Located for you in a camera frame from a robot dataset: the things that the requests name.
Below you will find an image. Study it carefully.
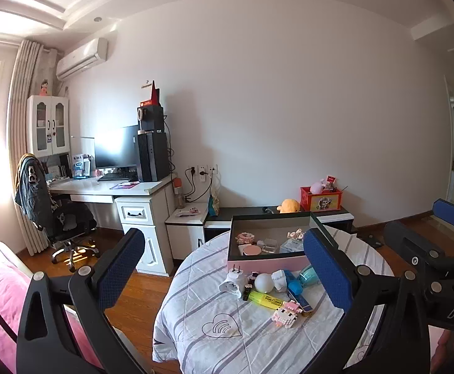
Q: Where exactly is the red desk calendar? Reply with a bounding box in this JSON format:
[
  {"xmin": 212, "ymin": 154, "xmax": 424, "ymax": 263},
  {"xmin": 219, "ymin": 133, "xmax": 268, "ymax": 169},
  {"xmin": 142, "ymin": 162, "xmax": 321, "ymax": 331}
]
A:
[{"xmin": 140, "ymin": 80, "xmax": 161, "ymax": 107}]

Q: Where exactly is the white plug adapter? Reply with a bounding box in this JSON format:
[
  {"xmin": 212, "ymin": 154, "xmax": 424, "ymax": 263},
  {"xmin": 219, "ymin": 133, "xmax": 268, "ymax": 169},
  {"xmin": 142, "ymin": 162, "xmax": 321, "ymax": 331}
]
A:
[{"xmin": 218, "ymin": 264, "xmax": 246, "ymax": 300}]

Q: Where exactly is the beige curtain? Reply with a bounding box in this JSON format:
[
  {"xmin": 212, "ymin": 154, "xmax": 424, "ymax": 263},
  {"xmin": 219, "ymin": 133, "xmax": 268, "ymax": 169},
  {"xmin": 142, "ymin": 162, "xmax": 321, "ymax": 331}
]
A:
[{"xmin": 7, "ymin": 40, "xmax": 58, "ymax": 256}]

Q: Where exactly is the black white low cabinet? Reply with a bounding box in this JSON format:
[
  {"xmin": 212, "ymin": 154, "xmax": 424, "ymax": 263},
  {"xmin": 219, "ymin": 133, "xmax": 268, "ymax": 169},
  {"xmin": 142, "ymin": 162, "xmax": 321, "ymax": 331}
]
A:
[{"xmin": 204, "ymin": 206, "xmax": 355, "ymax": 242}]

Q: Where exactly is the yellow highlighter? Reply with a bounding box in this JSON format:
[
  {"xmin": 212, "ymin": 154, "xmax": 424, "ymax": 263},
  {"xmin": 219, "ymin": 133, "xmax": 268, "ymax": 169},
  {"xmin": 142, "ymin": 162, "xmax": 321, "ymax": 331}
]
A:
[{"xmin": 248, "ymin": 290, "xmax": 287, "ymax": 309}]

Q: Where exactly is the white nightstand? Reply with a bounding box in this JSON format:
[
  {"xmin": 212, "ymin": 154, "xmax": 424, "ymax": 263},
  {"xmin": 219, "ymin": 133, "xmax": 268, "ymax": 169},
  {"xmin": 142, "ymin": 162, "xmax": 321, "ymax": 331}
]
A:
[{"xmin": 165, "ymin": 202, "xmax": 210, "ymax": 261}]

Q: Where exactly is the white air conditioner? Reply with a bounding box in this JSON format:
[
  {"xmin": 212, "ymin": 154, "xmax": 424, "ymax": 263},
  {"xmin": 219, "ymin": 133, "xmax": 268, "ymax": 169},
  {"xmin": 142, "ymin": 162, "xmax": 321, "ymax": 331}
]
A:
[{"xmin": 56, "ymin": 38, "xmax": 108, "ymax": 79}]

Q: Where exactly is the red storage crate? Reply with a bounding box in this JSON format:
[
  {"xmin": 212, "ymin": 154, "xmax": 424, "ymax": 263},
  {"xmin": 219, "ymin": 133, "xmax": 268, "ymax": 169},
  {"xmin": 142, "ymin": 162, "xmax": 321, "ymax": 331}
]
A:
[{"xmin": 300, "ymin": 186, "xmax": 342, "ymax": 212}]

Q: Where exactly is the white glass-door cabinet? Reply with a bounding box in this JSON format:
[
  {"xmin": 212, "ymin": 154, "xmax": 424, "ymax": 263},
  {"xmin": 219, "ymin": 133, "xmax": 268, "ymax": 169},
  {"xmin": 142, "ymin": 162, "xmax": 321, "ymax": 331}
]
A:
[{"xmin": 26, "ymin": 94, "xmax": 71, "ymax": 158}]

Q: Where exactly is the white desk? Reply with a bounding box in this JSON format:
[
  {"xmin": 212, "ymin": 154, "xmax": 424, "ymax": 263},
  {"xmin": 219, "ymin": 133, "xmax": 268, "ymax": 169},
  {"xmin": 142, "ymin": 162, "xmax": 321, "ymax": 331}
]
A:
[{"xmin": 48, "ymin": 173, "xmax": 177, "ymax": 277}]

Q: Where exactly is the black office chair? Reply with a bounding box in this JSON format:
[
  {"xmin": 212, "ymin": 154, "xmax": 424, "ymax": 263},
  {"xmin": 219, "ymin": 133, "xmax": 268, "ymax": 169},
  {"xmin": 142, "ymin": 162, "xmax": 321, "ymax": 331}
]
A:
[{"xmin": 15, "ymin": 154, "xmax": 97, "ymax": 271}]

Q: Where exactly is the black box with dial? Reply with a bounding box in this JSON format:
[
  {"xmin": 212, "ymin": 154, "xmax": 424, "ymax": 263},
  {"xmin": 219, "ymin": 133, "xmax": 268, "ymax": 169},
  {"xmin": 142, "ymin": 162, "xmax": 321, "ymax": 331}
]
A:
[{"xmin": 137, "ymin": 105, "xmax": 165, "ymax": 133}]

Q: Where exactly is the person's right hand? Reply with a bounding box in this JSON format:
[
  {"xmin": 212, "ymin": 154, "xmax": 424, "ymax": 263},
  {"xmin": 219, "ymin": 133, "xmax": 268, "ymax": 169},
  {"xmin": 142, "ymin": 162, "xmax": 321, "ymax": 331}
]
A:
[{"xmin": 433, "ymin": 333, "xmax": 454, "ymax": 371}]

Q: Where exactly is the pink storage box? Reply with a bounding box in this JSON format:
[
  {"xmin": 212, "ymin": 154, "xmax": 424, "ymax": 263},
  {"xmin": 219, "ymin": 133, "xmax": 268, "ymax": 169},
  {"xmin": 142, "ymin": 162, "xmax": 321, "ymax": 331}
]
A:
[{"xmin": 227, "ymin": 212, "xmax": 331, "ymax": 273}]

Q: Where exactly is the yellow octopus plush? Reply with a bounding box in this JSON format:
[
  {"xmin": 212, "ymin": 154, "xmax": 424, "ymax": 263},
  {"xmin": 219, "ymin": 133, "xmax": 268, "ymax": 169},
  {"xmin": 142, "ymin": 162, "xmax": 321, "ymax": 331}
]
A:
[{"xmin": 277, "ymin": 199, "xmax": 301, "ymax": 214}]

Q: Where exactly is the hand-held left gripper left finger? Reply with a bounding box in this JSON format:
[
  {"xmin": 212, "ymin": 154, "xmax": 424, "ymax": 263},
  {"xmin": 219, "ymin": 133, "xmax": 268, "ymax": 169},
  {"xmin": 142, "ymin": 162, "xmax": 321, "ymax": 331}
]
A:
[{"xmin": 16, "ymin": 227, "xmax": 148, "ymax": 374}]

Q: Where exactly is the orange-capped bottle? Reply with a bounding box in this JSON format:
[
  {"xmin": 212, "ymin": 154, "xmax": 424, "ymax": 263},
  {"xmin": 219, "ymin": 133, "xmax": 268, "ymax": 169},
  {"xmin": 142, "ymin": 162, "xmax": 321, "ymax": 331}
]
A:
[{"xmin": 173, "ymin": 178, "xmax": 185, "ymax": 208}]

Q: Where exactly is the row of books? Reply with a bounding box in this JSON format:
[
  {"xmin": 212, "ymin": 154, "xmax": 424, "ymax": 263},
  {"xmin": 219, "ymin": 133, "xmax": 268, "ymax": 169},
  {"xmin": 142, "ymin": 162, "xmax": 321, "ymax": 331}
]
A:
[{"xmin": 46, "ymin": 164, "xmax": 72, "ymax": 178}]

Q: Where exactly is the black computer tower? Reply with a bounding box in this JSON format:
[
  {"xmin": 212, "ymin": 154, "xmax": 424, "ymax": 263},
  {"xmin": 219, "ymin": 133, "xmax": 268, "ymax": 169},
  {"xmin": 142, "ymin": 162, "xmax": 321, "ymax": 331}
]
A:
[{"xmin": 135, "ymin": 130, "xmax": 170, "ymax": 183}]

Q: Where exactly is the black computer monitor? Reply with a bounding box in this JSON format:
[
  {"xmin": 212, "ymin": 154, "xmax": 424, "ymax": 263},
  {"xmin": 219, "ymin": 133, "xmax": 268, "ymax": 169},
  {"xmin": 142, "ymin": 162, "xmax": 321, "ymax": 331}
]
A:
[{"xmin": 95, "ymin": 125, "xmax": 140, "ymax": 178}]

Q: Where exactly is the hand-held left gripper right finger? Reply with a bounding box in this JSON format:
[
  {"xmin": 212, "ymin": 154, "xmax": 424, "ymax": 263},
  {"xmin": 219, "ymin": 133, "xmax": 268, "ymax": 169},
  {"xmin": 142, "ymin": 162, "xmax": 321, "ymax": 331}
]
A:
[{"xmin": 301, "ymin": 228, "xmax": 432, "ymax": 374}]

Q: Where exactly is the dark grey jacket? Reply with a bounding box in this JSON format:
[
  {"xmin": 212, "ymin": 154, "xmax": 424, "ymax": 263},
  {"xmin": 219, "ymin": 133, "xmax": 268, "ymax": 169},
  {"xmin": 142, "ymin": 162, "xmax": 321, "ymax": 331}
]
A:
[{"xmin": 15, "ymin": 155, "xmax": 52, "ymax": 227}]

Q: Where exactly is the black power cable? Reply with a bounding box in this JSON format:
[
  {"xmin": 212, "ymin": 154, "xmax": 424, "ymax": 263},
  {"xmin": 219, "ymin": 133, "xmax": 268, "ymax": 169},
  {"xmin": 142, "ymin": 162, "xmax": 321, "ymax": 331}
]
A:
[{"xmin": 182, "ymin": 167, "xmax": 214, "ymax": 205}]

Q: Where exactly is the pink printed cloth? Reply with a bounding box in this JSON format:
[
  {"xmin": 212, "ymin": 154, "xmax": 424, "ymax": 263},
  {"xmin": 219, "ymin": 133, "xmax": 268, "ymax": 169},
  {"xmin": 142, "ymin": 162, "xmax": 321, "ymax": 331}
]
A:
[{"xmin": 428, "ymin": 325, "xmax": 451, "ymax": 343}]

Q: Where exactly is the blue rectangular case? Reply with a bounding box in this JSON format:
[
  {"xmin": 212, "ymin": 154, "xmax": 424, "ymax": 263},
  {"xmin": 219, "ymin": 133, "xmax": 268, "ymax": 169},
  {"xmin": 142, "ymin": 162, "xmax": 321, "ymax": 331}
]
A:
[{"xmin": 287, "ymin": 291, "xmax": 316, "ymax": 317}]

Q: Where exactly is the blue snack bag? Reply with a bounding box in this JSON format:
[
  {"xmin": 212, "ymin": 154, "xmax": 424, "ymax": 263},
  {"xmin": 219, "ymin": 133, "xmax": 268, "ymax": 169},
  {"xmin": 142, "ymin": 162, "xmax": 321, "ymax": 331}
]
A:
[{"xmin": 207, "ymin": 193, "xmax": 222, "ymax": 217}]

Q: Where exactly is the pink block figure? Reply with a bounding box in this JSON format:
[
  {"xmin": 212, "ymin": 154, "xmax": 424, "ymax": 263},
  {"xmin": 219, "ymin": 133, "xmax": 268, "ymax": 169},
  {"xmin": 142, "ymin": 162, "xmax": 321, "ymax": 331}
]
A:
[{"xmin": 271, "ymin": 300, "xmax": 303, "ymax": 327}]

